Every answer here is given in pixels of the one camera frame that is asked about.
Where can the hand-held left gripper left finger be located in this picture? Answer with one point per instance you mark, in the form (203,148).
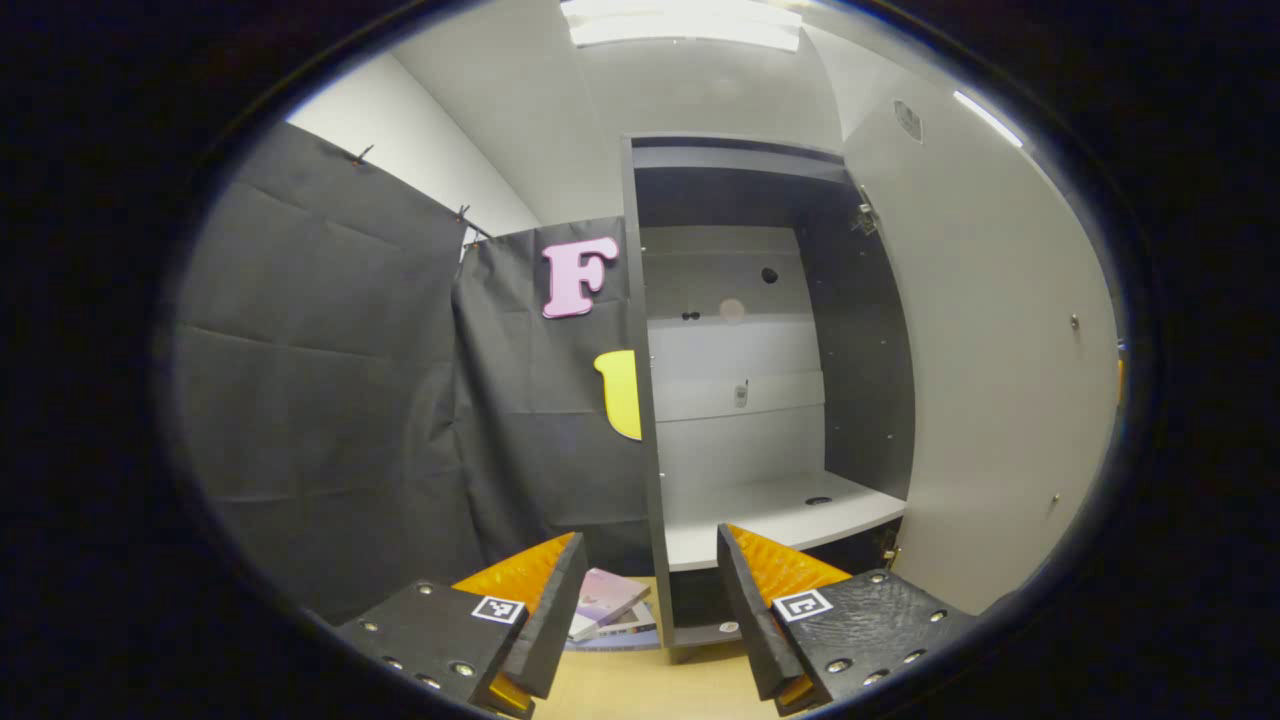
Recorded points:
(555,630)

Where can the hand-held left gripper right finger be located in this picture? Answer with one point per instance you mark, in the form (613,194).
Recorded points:
(750,620)

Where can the dark grey cabinet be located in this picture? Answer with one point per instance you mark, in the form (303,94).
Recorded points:
(740,430)

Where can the grey cabinet door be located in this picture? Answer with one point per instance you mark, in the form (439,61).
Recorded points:
(1000,380)

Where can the white cabinet shelf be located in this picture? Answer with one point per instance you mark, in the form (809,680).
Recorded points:
(760,520)

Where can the metal door hinge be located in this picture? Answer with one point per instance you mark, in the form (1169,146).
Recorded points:
(889,552)
(866,215)

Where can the pink book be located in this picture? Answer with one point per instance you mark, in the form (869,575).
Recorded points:
(605,595)

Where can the black backdrop cloth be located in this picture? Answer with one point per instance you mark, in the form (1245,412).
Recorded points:
(320,400)

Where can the large ceiling light panel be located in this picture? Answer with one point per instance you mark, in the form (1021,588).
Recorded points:
(680,22)

